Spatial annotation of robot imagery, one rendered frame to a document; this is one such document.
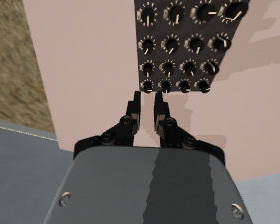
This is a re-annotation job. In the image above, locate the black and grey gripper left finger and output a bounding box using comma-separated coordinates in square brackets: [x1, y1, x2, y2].
[73, 91, 141, 160]

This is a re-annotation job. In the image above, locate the black knob box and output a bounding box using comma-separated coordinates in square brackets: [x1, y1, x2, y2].
[134, 0, 250, 94]

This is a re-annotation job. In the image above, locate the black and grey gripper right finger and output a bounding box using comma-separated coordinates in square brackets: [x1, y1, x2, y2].
[154, 91, 226, 167]

